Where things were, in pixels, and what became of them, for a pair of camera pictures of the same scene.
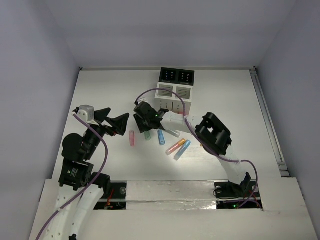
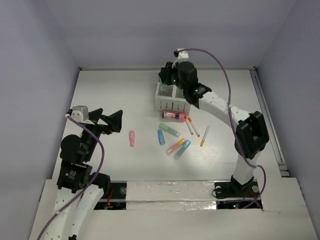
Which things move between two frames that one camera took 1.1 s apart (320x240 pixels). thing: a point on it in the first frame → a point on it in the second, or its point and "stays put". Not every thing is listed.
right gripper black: [141, 125] → [165, 74]
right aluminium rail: [270, 125] stays put
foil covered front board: [171, 195] stays put
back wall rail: [119, 68] stays put
